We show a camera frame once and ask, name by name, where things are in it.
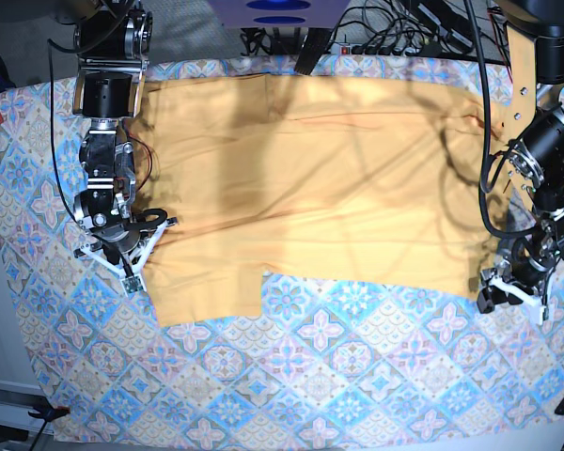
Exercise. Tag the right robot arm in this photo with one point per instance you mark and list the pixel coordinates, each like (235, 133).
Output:
(111, 43)

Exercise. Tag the black clamp top centre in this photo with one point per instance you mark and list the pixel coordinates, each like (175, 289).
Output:
(315, 45)

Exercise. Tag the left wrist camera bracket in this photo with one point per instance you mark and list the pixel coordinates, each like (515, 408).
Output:
(538, 308)

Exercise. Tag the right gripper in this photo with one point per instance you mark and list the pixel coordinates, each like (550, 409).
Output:
(124, 233)

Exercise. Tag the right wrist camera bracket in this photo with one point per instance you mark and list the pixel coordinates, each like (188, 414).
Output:
(129, 274)

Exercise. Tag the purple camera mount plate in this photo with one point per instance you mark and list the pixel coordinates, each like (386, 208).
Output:
(279, 13)

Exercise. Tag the white power strip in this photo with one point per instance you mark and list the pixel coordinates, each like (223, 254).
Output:
(344, 48)

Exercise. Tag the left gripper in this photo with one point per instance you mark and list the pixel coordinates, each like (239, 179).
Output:
(518, 262)

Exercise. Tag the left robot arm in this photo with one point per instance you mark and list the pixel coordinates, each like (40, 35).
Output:
(534, 136)

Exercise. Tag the white rail bottom left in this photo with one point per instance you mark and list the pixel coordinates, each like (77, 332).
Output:
(16, 402)

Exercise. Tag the yellow T-shirt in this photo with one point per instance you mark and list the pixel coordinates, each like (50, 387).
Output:
(351, 179)

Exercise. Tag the patterned blue tablecloth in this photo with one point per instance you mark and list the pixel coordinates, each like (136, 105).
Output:
(325, 363)

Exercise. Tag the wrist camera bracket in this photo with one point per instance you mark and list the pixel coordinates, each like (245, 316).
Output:
(538, 308)
(129, 274)

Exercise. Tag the orange black clamp bottom left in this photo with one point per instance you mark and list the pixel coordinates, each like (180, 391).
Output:
(47, 415)

